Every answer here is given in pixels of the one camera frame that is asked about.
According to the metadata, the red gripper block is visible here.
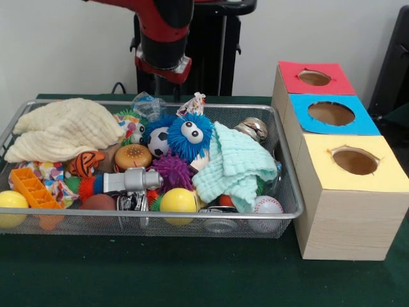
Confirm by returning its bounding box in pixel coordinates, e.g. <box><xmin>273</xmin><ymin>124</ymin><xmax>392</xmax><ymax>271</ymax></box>
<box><xmin>134</xmin><ymin>47</ymin><xmax>192</xmax><ymax>85</ymax></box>

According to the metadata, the crushed clear plastic bottle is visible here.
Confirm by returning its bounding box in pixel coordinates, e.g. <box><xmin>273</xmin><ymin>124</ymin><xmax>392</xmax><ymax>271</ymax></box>
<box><xmin>131</xmin><ymin>91</ymin><xmax>167</xmax><ymax>122</ymax></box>

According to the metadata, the cream waffle cloth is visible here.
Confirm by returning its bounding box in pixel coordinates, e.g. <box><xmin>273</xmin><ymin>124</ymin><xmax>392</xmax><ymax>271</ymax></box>
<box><xmin>4</xmin><ymin>97</ymin><xmax>126</xmax><ymax>163</ymax></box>

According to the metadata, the shallow clear mesh bin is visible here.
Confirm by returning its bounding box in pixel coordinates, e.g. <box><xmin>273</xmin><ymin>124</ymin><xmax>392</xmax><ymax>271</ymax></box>
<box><xmin>0</xmin><ymin>98</ymin><xmax>304</xmax><ymax>239</ymax></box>

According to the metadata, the wooden box with three holes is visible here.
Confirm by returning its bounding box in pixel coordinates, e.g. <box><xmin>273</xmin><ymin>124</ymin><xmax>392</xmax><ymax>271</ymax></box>
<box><xmin>271</xmin><ymin>60</ymin><xmax>409</xmax><ymax>262</ymax></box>

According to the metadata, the blue spiky toy with eyes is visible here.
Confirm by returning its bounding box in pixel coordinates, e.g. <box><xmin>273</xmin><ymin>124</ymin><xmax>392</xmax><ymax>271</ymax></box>
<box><xmin>167</xmin><ymin>112</ymin><xmax>214</xmax><ymax>155</ymax></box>

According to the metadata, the black and white soccer ball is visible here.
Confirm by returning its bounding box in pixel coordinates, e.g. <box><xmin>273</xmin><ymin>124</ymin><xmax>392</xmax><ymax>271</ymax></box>
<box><xmin>146</xmin><ymin>127</ymin><xmax>171</xmax><ymax>157</ymax></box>

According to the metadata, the toy burger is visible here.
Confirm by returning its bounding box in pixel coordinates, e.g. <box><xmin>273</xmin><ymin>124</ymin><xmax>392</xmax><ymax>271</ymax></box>
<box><xmin>114</xmin><ymin>143</ymin><xmax>153</xmax><ymax>170</ymax></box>

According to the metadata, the silver plastic toy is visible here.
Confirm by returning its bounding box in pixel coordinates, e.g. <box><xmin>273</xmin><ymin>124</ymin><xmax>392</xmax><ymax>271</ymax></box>
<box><xmin>102</xmin><ymin>166</ymin><xmax>164</xmax><ymax>195</ymax></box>

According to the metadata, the mint green waffle cloth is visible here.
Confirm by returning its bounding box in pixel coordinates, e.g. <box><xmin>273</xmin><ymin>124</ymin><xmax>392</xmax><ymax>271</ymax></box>
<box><xmin>191</xmin><ymin>120</ymin><xmax>278</xmax><ymax>214</ymax></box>

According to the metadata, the yellow ball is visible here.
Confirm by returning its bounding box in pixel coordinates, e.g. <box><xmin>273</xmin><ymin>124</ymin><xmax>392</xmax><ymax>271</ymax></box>
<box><xmin>159</xmin><ymin>187</ymin><xmax>199</xmax><ymax>224</ymax></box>
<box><xmin>0</xmin><ymin>191</ymin><xmax>29</xmax><ymax>228</ymax></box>

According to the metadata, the white toy baseball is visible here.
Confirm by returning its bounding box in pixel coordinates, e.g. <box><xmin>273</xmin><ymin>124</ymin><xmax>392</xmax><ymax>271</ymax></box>
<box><xmin>247</xmin><ymin>195</ymin><xmax>284</xmax><ymax>233</ymax></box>

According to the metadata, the long orange toy brick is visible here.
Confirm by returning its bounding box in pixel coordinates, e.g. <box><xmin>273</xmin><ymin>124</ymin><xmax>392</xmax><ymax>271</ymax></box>
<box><xmin>8</xmin><ymin>168</ymin><xmax>65</xmax><ymax>231</ymax></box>

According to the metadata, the dark green tablecloth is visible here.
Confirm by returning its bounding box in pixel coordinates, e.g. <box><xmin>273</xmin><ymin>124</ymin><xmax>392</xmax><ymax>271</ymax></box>
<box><xmin>0</xmin><ymin>93</ymin><xmax>409</xmax><ymax>307</ymax></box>

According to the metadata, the black chair back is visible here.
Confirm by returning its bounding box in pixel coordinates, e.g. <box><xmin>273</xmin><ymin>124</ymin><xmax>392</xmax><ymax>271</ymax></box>
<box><xmin>367</xmin><ymin>5</ymin><xmax>409</xmax><ymax>121</ymax></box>

